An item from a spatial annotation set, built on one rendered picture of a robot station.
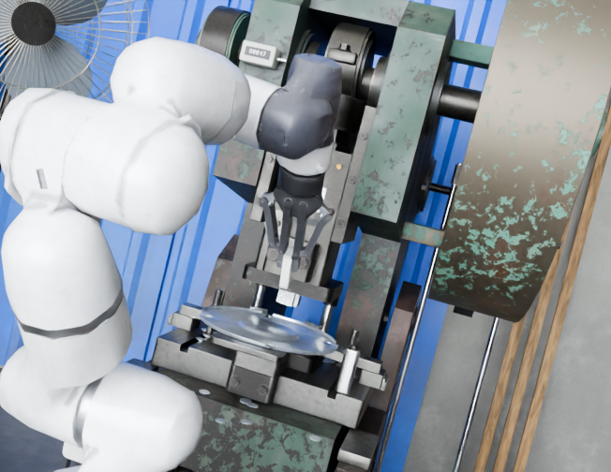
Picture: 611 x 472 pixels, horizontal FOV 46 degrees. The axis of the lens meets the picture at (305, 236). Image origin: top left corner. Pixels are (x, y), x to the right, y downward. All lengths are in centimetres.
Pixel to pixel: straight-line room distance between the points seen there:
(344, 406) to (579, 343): 145
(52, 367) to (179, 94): 30
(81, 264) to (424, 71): 92
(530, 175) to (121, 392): 69
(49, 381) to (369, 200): 81
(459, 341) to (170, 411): 199
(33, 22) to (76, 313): 124
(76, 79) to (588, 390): 199
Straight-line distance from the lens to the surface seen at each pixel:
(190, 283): 287
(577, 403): 282
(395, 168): 143
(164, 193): 65
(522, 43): 118
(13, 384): 92
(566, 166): 117
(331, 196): 149
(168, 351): 155
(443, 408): 280
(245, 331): 144
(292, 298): 158
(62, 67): 195
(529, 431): 255
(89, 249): 70
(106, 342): 77
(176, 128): 68
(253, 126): 103
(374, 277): 174
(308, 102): 103
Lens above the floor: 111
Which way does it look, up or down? 5 degrees down
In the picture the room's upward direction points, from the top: 14 degrees clockwise
